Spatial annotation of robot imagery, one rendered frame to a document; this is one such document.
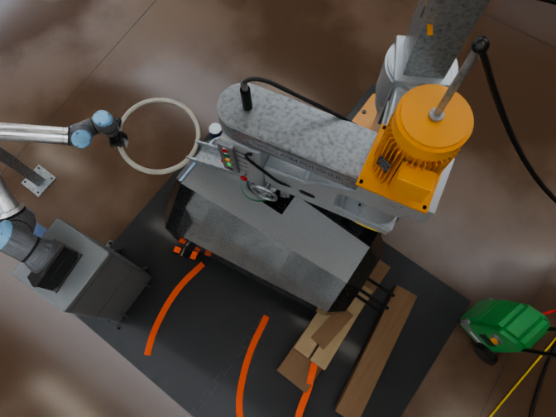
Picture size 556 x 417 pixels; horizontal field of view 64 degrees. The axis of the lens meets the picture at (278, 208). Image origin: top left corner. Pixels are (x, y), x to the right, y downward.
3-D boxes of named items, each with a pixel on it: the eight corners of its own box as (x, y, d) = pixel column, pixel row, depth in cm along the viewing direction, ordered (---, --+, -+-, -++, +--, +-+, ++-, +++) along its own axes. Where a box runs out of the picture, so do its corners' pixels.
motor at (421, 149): (449, 151, 173) (495, 94, 135) (423, 221, 165) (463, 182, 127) (381, 125, 177) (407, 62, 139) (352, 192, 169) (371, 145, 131)
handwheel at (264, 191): (285, 189, 231) (285, 178, 217) (276, 206, 228) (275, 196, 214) (258, 178, 233) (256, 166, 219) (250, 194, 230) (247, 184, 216)
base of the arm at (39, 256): (37, 277, 229) (18, 268, 224) (33, 269, 244) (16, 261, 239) (59, 245, 233) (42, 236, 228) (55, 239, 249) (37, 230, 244)
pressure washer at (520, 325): (521, 333, 318) (603, 327, 236) (486, 366, 312) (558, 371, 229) (485, 294, 327) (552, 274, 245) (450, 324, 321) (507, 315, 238)
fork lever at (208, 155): (305, 169, 240) (303, 165, 236) (290, 200, 235) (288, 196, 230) (201, 138, 267) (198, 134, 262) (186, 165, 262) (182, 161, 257)
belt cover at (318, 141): (441, 174, 188) (455, 157, 172) (421, 226, 181) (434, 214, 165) (237, 93, 202) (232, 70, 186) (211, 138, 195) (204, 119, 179)
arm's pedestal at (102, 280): (119, 333, 323) (64, 326, 243) (67, 294, 332) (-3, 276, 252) (161, 275, 336) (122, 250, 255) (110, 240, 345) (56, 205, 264)
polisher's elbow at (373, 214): (364, 182, 218) (371, 165, 200) (403, 193, 216) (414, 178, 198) (354, 218, 213) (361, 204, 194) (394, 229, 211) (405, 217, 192)
